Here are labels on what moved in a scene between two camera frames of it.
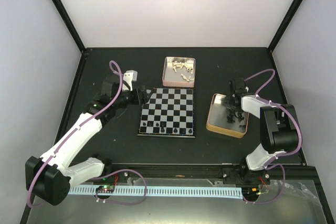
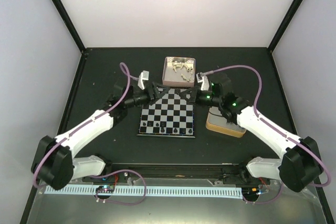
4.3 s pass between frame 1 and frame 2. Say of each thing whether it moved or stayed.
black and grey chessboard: stayed
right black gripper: moved
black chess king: stayed
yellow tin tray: stayed
